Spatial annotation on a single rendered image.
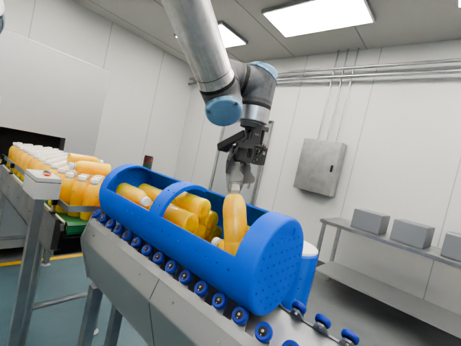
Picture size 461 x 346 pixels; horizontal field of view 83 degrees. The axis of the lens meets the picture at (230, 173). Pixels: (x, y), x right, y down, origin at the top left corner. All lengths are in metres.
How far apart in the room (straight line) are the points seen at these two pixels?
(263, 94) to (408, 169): 3.45
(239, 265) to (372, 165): 3.60
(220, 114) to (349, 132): 3.78
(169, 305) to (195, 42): 0.75
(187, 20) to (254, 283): 0.59
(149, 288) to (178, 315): 0.16
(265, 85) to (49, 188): 1.07
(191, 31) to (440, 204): 3.76
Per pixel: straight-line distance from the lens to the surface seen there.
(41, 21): 5.65
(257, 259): 0.67
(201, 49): 0.56
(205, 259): 0.77
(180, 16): 0.55
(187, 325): 0.89
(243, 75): 0.76
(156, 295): 0.99
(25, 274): 1.65
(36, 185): 1.42
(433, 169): 4.06
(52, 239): 1.54
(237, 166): 0.76
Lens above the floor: 1.36
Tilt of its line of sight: 3 degrees down
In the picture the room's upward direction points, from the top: 13 degrees clockwise
